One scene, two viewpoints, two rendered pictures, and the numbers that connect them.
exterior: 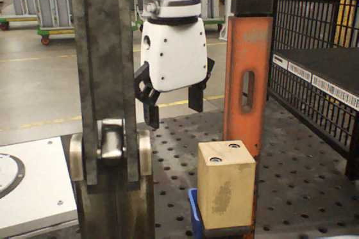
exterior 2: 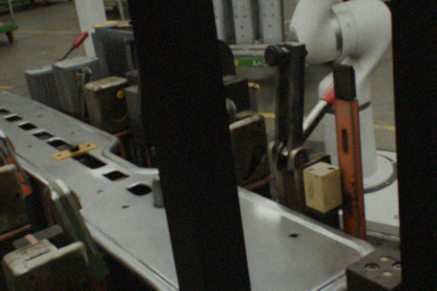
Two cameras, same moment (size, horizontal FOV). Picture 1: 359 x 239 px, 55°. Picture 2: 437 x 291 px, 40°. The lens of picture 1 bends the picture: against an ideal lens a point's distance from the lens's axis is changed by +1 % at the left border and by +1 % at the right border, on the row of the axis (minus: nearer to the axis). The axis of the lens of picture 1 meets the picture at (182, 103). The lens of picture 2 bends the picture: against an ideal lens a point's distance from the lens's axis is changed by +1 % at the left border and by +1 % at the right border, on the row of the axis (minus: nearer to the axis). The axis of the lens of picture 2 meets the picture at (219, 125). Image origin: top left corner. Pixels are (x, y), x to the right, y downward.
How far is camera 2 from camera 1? 0.67 m
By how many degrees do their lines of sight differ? 60
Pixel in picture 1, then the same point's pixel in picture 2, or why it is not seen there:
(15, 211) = not seen: hidden behind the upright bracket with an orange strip
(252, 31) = (343, 108)
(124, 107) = (288, 132)
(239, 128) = (343, 161)
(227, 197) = (312, 191)
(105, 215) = (283, 184)
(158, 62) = not seen: hidden behind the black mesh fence
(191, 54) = not seen: outside the picture
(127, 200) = (290, 180)
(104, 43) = (288, 99)
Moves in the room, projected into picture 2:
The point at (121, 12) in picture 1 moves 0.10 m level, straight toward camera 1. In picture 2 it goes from (289, 88) to (232, 108)
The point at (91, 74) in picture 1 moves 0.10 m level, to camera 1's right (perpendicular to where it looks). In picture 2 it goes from (281, 113) to (326, 129)
